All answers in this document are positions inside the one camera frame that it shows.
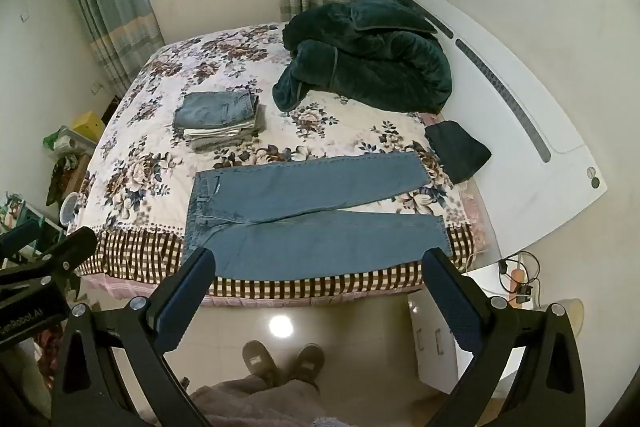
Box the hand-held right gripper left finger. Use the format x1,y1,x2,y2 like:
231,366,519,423
50,247,217,427

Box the light blue jeans pants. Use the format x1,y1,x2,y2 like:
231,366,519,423
184,151,453,282

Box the brown cardboard box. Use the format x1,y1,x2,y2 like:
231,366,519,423
46,154,92,206

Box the white mesh waste basket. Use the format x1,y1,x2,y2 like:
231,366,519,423
60,192,82,228

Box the green plastic bag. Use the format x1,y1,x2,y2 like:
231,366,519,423
44,126,76,154

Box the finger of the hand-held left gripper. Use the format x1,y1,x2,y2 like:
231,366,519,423
0,227,98,294
0,220,44,258

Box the person's right slipper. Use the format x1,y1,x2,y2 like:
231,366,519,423
292,343,326,392

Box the orange power strip with cables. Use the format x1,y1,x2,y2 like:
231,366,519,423
497,251,542,308

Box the folded cream pants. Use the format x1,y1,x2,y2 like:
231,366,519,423
182,125,257,142

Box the white nightstand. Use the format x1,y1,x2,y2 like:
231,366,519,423
407,252,551,403

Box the bed with floral bedspread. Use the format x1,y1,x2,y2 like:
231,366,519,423
75,23,501,308

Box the folded black garment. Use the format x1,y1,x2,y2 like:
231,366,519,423
424,120,492,185

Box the person's slipper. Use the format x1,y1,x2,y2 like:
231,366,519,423
242,341,279,384
292,343,326,392

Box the person's left slipper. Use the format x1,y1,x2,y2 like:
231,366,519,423
242,341,279,384

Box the dark green plush blanket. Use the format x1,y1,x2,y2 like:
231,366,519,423
272,0,453,114

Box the grey tray with white pipe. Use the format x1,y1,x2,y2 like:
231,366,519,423
55,129,97,158

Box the teal storage shelf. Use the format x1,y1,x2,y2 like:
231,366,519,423
0,193,67,260

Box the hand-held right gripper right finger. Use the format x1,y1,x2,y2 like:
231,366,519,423
422,248,588,427

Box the folded blue jeans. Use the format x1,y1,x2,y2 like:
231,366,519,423
173,91,260,131

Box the yellow box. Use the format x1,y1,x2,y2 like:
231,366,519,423
72,111,106,140

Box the white headboard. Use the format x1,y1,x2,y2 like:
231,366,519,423
390,0,608,268

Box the person's grey fleece robe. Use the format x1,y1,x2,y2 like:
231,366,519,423
189,374,323,427

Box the cream lamp shade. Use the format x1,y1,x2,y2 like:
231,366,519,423
550,299,584,338

